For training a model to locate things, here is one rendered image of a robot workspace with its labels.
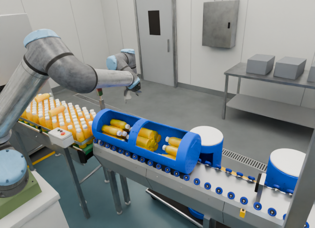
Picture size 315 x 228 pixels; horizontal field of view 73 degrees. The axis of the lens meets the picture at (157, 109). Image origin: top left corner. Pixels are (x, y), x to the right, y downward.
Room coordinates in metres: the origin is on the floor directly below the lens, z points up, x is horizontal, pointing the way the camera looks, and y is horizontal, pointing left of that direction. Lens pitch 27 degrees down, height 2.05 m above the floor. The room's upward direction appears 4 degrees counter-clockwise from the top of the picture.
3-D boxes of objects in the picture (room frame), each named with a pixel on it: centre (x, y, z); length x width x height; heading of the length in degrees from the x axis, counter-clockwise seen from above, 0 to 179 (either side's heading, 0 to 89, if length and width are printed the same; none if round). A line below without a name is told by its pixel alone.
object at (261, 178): (0.90, -0.58, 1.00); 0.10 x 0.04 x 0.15; 145
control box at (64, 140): (1.54, 0.85, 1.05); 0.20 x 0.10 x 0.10; 55
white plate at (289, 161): (1.07, -0.88, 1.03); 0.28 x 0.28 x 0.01
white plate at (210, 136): (1.44, -0.38, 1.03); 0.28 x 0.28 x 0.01
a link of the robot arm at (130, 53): (1.42, 0.17, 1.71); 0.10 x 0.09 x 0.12; 145
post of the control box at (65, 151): (1.54, 0.85, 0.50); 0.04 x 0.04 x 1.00; 55
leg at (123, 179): (1.68, 0.42, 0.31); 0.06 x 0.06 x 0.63; 55
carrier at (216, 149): (1.44, -0.38, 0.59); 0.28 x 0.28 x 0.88
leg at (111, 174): (1.57, 0.50, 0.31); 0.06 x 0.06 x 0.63; 55
